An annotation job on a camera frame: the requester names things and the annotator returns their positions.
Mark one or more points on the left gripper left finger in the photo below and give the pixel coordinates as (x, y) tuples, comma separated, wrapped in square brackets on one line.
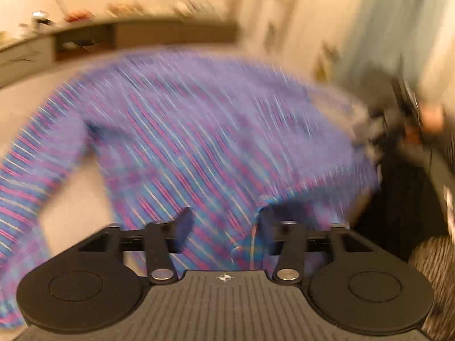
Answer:
[(102, 279)]

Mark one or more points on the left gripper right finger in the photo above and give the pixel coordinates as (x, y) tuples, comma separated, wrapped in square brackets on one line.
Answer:
[(348, 280)]

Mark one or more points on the blue pink plaid shirt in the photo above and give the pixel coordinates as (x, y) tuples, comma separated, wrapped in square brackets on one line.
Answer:
[(223, 136)]

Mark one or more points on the person's right hand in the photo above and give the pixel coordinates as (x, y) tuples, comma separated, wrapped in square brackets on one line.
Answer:
[(432, 123)]

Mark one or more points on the long grey sideboard cabinet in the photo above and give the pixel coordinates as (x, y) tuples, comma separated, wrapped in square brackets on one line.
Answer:
[(37, 53)]

